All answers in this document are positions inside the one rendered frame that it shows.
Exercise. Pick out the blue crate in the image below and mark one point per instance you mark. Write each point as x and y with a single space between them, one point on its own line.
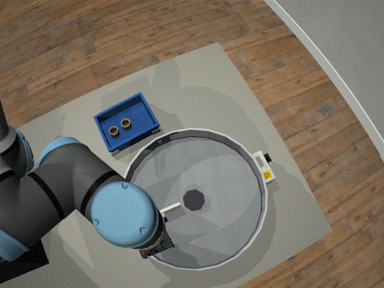
143 123

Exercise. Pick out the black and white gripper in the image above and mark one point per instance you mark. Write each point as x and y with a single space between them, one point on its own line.
163 245

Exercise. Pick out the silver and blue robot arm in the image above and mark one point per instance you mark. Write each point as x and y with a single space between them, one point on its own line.
69 176

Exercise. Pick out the bronze bushing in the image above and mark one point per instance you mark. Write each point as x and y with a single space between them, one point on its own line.
126 121
113 129

